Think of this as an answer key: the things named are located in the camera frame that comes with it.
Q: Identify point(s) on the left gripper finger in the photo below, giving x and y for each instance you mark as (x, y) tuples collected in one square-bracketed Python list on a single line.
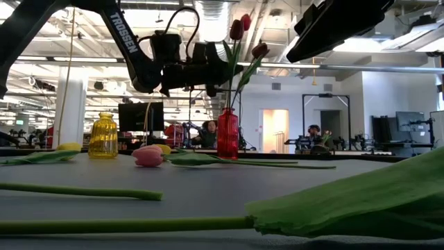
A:
[(232, 72)]

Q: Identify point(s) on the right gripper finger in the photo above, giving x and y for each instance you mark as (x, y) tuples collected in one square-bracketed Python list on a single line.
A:
[(312, 45)]

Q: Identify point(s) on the bright red artificial tulip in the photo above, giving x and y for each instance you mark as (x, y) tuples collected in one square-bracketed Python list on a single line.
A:
[(246, 21), (347, 201)]

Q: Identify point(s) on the yellow artificial tulip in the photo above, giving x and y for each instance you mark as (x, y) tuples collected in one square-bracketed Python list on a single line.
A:
[(166, 148), (69, 146)]

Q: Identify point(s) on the pink artificial tulip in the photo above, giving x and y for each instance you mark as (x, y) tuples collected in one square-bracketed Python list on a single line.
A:
[(148, 157)]

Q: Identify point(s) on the green stem foreground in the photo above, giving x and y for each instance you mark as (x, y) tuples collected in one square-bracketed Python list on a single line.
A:
[(86, 191)]

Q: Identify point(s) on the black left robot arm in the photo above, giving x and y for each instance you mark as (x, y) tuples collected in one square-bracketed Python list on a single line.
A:
[(128, 41)]

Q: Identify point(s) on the red ribbed glass vase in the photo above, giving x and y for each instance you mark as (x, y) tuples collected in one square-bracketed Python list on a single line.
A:
[(228, 135)]

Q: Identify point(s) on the yellow ribbed glass vase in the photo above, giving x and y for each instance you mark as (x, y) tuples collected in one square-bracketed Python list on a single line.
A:
[(103, 139)]

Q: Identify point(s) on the person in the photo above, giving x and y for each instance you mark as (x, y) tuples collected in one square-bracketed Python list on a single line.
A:
[(209, 133), (314, 131)]

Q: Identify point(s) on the black monitor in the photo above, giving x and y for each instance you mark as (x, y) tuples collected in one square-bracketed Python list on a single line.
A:
[(138, 116)]

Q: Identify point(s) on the white pillar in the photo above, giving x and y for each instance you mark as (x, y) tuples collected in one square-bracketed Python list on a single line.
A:
[(73, 111)]

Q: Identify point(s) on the grey desk monitor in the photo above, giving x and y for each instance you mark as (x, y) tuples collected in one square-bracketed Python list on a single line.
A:
[(409, 121)]

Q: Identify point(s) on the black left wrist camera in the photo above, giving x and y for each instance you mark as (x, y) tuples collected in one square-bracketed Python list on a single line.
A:
[(166, 48)]

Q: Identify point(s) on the black gantry frame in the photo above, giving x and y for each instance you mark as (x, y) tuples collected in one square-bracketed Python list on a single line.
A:
[(326, 95)]

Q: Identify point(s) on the black aluminium table frame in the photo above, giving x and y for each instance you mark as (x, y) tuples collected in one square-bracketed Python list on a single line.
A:
[(381, 158)]

